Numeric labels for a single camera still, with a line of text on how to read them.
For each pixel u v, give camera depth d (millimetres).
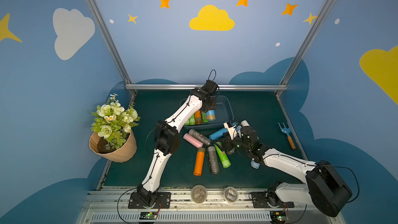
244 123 1006
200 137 931
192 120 1013
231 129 751
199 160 858
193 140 931
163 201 749
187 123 1011
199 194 718
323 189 415
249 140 652
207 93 719
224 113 1079
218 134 949
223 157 861
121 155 730
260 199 760
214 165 835
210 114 908
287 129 1004
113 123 707
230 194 718
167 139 568
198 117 1030
